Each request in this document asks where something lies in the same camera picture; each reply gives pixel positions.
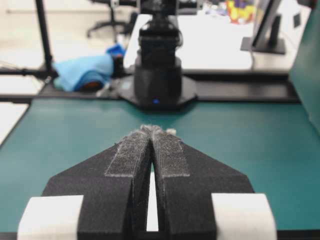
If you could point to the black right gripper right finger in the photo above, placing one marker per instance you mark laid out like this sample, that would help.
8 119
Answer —
201 198

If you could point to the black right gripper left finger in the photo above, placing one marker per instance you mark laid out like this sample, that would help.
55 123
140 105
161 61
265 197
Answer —
102 198

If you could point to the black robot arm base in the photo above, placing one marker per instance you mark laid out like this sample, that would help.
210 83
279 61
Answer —
158 82

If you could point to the blue cloth pile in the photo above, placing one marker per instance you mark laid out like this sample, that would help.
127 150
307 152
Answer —
74 74

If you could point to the white desk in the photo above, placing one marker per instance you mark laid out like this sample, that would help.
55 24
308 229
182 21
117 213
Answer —
212 45

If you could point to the black computer monitor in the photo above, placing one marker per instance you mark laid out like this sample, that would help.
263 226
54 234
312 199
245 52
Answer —
265 36

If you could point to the colourful toy pile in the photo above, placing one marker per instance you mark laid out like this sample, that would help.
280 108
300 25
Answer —
240 11

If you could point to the black metal frame pole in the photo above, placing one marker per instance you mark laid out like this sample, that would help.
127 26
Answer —
46 70

